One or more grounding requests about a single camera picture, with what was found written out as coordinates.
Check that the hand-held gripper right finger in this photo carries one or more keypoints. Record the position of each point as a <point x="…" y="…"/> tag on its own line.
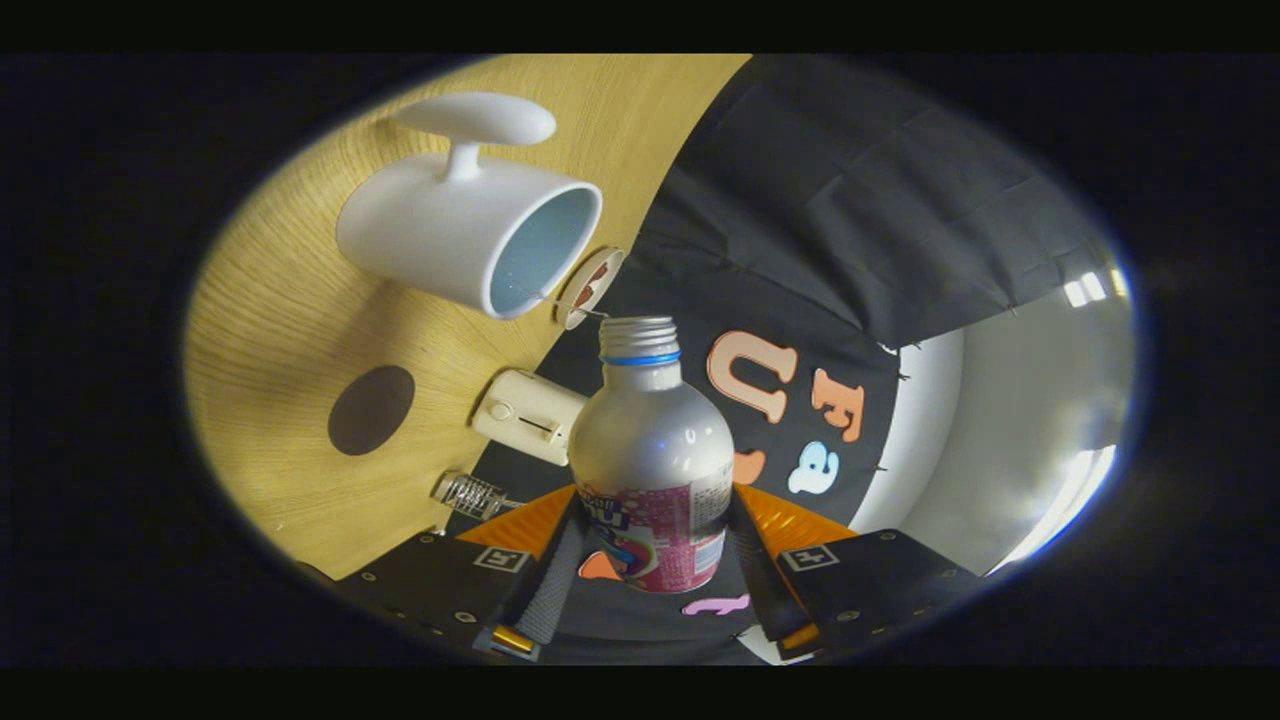
<point x="765" y="585"/>

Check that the white plate with red food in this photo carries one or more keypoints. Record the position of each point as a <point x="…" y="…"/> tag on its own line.
<point x="590" y="285"/>

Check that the striped ceiling light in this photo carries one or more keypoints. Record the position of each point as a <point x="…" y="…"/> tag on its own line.
<point x="1090" y="288"/>

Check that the wooden table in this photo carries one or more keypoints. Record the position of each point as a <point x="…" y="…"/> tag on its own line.
<point x="270" y="320"/>

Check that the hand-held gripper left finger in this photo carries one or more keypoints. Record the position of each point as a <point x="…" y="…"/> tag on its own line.
<point x="550" y="590"/>

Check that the white cup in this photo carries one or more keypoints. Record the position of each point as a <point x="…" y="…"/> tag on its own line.
<point x="440" y="220"/>

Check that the dark brown coaster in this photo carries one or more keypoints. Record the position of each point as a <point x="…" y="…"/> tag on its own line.
<point x="371" y="411"/>

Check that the white toaster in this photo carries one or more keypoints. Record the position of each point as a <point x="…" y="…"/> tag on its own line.
<point x="525" y="415"/>

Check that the silver juice bottle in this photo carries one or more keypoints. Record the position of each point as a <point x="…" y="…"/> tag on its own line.
<point x="650" y="440"/>

